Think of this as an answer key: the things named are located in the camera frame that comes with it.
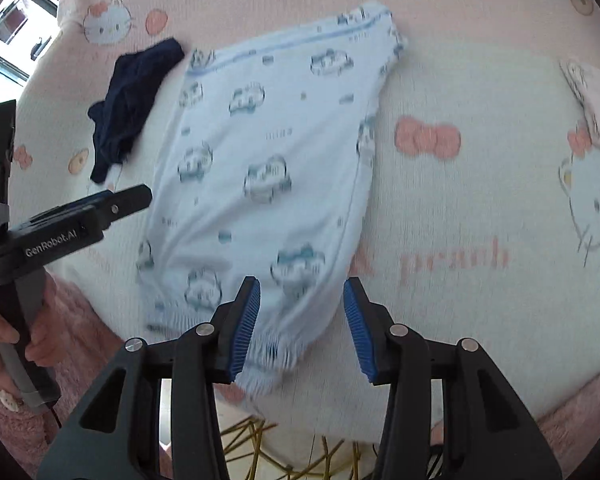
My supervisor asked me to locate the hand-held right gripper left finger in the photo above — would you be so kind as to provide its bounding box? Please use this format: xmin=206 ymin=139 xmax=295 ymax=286
xmin=36 ymin=275 xmax=263 ymax=480

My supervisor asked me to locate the gold wire basket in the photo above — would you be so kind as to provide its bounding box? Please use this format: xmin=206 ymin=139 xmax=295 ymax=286
xmin=220 ymin=417 xmax=381 ymax=480

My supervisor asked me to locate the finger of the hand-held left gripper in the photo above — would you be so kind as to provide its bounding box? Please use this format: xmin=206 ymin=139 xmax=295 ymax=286
xmin=30 ymin=191 xmax=113 ymax=224
xmin=96 ymin=185 xmax=153 ymax=226

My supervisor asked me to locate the pink cat printed blanket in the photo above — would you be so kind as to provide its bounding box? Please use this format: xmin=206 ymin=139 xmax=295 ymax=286
xmin=5 ymin=0 xmax=600 ymax=461

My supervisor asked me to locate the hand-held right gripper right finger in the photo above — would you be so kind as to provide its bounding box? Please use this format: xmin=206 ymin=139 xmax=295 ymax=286
xmin=342 ymin=275 xmax=563 ymax=480

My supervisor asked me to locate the person's left forearm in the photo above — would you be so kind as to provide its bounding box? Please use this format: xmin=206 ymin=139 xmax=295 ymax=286
xmin=0 ymin=380 xmax=48 ymax=466

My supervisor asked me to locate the window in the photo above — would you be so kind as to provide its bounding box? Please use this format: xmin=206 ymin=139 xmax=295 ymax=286
xmin=0 ymin=0 xmax=63 ymax=86

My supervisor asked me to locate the light blue printed underwear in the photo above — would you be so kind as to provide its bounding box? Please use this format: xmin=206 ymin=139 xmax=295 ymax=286
xmin=135 ymin=2 xmax=410 ymax=401

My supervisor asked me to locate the person's pink fluffy right leg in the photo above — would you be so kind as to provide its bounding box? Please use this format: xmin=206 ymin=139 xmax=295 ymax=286
xmin=430 ymin=365 xmax=600 ymax=480

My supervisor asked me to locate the navy garment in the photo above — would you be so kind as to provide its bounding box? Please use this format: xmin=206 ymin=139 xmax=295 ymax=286
xmin=87 ymin=37 xmax=187 ymax=186

